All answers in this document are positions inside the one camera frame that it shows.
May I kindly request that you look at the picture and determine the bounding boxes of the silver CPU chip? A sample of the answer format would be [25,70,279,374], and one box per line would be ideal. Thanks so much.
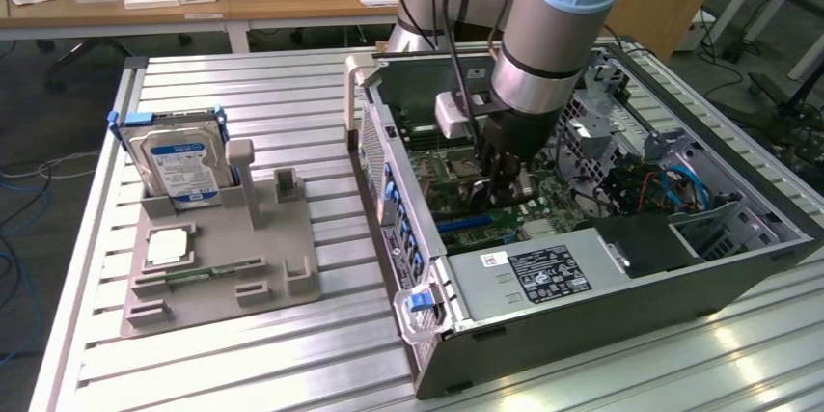
[145,230,194,266]

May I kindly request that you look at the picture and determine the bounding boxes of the blue wire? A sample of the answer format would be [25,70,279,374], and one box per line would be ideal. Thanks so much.
[659,163,714,213]

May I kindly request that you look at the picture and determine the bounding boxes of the CPU socket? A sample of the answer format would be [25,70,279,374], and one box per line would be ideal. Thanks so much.
[443,147,485,184]

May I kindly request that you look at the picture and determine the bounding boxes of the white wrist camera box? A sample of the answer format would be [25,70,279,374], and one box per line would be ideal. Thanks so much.
[434,91,491,141]

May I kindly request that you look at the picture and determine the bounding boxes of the black chair base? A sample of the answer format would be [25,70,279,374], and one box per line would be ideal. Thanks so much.
[38,38,131,93]

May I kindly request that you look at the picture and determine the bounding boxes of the grey perforated drive cage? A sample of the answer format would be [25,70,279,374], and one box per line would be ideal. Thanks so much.
[557,64,653,167]

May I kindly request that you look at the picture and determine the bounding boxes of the open dark grey PC case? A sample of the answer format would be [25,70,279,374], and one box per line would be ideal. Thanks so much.
[345,42,824,401]

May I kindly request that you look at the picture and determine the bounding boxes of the red wire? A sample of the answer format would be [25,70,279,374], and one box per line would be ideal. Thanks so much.
[634,168,665,213]

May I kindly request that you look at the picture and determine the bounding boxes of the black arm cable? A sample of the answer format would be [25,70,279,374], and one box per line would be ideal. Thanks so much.
[441,0,482,143]

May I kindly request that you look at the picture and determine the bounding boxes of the grey plastic parts rack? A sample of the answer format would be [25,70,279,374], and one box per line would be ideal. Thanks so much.
[119,139,323,341]

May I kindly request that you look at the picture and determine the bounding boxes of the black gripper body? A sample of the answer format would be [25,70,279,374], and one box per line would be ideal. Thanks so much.
[479,110,563,165]

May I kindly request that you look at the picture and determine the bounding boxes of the grey power supply with label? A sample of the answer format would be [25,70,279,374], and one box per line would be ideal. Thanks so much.
[446,228,630,324]

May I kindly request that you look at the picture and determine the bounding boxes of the blue floor cable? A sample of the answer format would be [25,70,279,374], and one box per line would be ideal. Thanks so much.
[0,151,54,365]

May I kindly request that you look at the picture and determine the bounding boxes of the silver disk bay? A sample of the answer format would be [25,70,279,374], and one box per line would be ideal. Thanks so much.
[666,199,785,263]

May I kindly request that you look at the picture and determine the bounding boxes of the green motherboard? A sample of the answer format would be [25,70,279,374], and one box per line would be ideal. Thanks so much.
[393,107,601,257]

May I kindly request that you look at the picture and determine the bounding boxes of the blue expansion slot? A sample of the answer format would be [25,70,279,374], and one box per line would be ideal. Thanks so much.
[437,212,498,234]

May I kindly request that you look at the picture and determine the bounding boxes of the hard disk with blue bracket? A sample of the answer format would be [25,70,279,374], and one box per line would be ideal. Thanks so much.
[106,103,238,204]

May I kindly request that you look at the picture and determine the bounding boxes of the black cable over case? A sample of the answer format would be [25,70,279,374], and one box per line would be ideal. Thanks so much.
[598,31,646,54]

